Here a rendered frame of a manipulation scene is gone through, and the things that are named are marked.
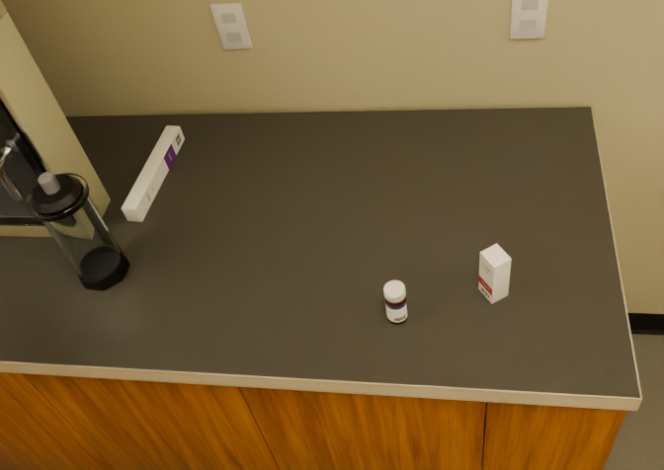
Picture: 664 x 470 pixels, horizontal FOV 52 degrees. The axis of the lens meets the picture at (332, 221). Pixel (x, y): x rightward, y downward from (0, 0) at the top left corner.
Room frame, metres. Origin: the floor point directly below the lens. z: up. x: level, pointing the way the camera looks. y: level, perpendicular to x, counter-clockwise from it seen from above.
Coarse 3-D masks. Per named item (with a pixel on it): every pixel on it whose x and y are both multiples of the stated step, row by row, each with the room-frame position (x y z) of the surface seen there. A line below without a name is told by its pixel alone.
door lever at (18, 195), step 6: (6, 150) 1.02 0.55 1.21; (12, 150) 1.01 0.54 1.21; (6, 156) 1.00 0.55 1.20; (12, 156) 1.02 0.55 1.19; (0, 162) 0.99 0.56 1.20; (0, 168) 0.97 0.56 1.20; (0, 174) 0.97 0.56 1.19; (6, 174) 0.98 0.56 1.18; (0, 180) 0.97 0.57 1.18; (6, 180) 0.97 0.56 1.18; (12, 180) 0.98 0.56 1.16; (6, 186) 0.97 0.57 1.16; (12, 186) 0.97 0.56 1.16; (12, 192) 0.97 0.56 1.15; (18, 192) 0.98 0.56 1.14; (18, 198) 0.97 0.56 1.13
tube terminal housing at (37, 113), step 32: (0, 0) 1.12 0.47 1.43; (0, 32) 1.08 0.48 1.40; (0, 64) 1.04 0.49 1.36; (32, 64) 1.11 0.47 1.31; (0, 96) 1.02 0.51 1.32; (32, 96) 1.07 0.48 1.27; (32, 128) 1.03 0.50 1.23; (64, 128) 1.10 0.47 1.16; (64, 160) 1.06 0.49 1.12; (96, 192) 1.09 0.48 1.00
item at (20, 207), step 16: (0, 112) 1.01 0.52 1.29; (0, 128) 1.02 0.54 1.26; (16, 128) 1.01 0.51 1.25; (0, 144) 1.02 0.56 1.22; (16, 144) 1.01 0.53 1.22; (16, 160) 1.02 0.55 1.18; (32, 160) 1.01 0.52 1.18; (16, 176) 1.03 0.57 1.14; (32, 176) 1.02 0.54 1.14; (0, 192) 1.04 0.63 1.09; (0, 208) 1.05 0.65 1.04; (16, 208) 1.04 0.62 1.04; (0, 224) 1.06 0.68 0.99; (16, 224) 1.05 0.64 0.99; (32, 224) 1.04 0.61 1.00
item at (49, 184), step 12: (48, 180) 0.91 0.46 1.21; (60, 180) 0.94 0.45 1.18; (72, 180) 0.93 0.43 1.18; (36, 192) 0.92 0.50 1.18; (48, 192) 0.90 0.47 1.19; (60, 192) 0.90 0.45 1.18; (72, 192) 0.90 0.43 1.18; (36, 204) 0.89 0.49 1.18; (48, 204) 0.88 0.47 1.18; (60, 204) 0.88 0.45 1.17
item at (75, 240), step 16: (80, 176) 0.95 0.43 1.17; (32, 192) 0.94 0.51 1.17; (32, 208) 0.89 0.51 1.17; (64, 208) 0.88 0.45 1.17; (80, 208) 0.89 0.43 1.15; (96, 208) 0.93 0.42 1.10; (48, 224) 0.88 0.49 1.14; (64, 224) 0.87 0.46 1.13; (80, 224) 0.88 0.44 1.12; (96, 224) 0.90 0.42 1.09; (64, 240) 0.87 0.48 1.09; (80, 240) 0.87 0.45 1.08; (96, 240) 0.89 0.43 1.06; (112, 240) 0.92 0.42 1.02; (80, 256) 0.87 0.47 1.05; (96, 256) 0.88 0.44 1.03; (112, 256) 0.90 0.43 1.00; (80, 272) 0.88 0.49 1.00; (96, 272) 0.87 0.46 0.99; (112, 272) 0.88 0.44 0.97
